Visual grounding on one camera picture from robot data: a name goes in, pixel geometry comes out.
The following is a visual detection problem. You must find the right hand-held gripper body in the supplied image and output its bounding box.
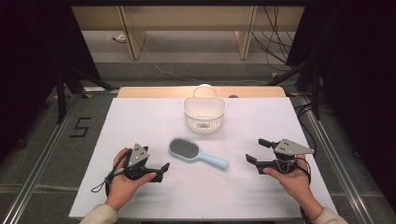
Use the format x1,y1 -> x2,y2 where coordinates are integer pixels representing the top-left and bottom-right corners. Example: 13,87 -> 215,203
264,138 -> 316,175

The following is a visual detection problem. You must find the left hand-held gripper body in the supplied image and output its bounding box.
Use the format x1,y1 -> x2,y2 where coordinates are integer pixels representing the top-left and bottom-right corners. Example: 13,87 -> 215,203
123,143 -> 164,183

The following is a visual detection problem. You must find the light blue hairbrush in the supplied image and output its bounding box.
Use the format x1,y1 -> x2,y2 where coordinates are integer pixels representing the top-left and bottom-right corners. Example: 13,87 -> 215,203
168,135 -> 230,172

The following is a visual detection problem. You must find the white plastic basket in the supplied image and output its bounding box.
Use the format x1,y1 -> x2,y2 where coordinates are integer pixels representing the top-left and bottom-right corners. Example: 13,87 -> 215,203
182,84 -> 226,134

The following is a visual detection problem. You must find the person's left hand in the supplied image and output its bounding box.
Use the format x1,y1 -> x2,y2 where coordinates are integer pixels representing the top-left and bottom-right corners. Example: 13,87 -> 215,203
105,147 -> 157,213

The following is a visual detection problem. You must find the person's right hand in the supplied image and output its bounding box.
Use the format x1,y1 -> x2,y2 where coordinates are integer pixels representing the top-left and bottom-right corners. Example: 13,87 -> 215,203
262,156 -> 317,207

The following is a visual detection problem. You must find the white table cover sheet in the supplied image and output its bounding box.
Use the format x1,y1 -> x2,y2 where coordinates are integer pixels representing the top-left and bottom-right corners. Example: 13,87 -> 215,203
68,97 -> 339,220

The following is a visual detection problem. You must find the black metal stand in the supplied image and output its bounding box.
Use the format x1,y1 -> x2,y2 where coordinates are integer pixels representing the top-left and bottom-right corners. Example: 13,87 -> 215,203
55,64 -> 120,125
267,57 -> 322,121

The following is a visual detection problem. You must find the black curtain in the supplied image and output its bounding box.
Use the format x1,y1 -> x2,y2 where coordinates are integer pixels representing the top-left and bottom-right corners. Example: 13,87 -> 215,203
285,0 -> 396,213
0,0 -> 102,162

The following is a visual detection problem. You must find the round floor socket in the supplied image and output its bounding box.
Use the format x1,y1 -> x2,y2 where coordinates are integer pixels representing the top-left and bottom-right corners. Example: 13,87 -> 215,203
106,32 -> 127,45

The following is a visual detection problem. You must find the beige wooden desk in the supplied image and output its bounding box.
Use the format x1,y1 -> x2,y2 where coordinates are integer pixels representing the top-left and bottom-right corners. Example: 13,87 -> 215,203
71,5 -> 306,61

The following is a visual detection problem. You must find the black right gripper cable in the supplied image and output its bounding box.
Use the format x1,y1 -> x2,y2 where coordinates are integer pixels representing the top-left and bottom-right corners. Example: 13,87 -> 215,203
294,156 -> 313,224

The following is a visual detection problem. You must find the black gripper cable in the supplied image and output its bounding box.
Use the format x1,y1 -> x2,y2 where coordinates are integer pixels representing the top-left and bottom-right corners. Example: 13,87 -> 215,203
294,156 -> 313,224
91,148 -> 133,198

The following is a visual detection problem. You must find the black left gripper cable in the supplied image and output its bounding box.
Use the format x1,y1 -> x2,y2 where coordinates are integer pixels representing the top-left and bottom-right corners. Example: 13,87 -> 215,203
91,148 -> 133,198

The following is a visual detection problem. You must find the metal floor rail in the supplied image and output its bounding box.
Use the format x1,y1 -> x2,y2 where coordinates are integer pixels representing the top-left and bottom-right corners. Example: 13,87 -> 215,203
0,92 -> 82,224
297,95 -> 376,224

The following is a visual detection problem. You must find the bundle of black cables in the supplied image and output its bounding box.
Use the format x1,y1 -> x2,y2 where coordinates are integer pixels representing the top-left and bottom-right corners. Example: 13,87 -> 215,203
251,5 -> 301,73

